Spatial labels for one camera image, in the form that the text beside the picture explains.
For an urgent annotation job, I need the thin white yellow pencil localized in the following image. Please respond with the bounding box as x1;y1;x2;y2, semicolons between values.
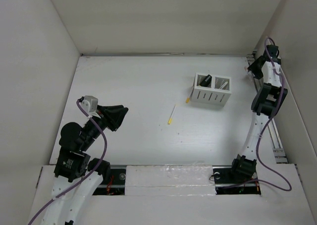
219;81;228;89

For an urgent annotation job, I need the purple cable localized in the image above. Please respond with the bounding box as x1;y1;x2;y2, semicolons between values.
27;98;108;225
217;37;292;192

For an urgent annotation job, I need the white yellow marker pen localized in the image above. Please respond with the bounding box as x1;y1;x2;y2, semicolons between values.
167;104;177;125

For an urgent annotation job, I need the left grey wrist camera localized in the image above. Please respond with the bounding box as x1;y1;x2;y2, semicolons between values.
78;95;98;117

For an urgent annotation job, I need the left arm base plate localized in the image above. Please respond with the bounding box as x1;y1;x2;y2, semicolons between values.
93;165;126;196

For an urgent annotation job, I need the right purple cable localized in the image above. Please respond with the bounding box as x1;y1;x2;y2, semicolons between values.
217;37;292;192

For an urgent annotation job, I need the yellow cap black highlighter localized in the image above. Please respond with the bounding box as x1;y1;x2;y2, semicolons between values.
199;75;212;87

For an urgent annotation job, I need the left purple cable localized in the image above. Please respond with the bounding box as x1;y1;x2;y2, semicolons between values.
27;98;108;225

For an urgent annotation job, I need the white pen brown tip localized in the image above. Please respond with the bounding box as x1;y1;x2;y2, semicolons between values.
244;66;254;81

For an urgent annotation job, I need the aluminium rail right side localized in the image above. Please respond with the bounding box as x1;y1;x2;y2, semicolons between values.
242;57;288;161

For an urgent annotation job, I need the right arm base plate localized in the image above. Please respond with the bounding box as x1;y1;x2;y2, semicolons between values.
209;166;261;195

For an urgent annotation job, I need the white slotted pen holder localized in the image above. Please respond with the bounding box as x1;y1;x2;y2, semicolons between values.
189;73;232;107

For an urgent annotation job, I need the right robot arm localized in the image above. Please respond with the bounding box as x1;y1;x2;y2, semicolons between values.
228;38;292;191

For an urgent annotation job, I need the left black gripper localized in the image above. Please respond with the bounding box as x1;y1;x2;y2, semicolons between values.
80;103;128;150

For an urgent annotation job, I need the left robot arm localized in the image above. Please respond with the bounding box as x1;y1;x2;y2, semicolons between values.
41;96;128;225

